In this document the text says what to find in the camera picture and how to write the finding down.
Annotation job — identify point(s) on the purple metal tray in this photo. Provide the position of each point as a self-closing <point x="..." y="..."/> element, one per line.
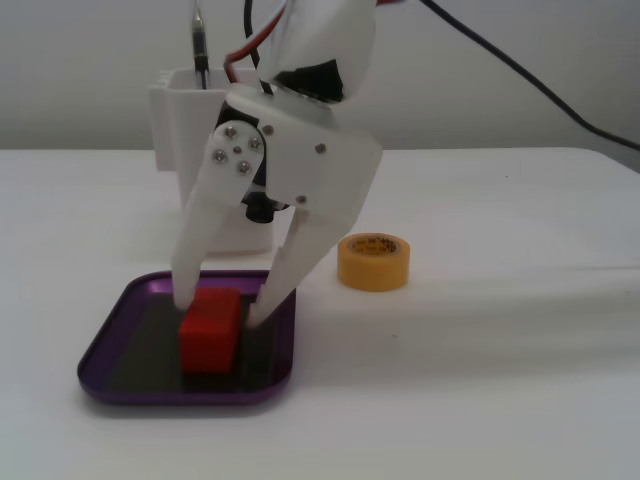
<point x="125" y="350"/>

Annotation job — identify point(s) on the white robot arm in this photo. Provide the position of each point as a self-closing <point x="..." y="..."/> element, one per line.
<point x="325" y="40"/>

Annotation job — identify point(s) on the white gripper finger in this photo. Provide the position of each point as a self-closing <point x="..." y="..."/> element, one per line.
<point x="305" y="250"/>
<point x="215" y="200"/>

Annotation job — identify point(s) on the small black gripper camera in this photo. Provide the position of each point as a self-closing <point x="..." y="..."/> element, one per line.
<point x="257" y="212"/>

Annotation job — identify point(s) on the black ballpoint pen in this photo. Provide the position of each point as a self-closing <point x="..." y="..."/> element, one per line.
<point x="200" y="50"/>

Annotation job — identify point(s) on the red cube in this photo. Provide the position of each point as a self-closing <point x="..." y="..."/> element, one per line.
<point x="210" y="340"/>

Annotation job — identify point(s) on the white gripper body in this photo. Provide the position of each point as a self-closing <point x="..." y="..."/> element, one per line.
<point x="330" y="165"/>

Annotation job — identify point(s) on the yellow tape roll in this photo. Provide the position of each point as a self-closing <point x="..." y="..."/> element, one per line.
<point x="372" y="265"/>

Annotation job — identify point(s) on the white plastic pen holder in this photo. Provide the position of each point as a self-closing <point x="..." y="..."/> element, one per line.
<point x="167" y="125"/>

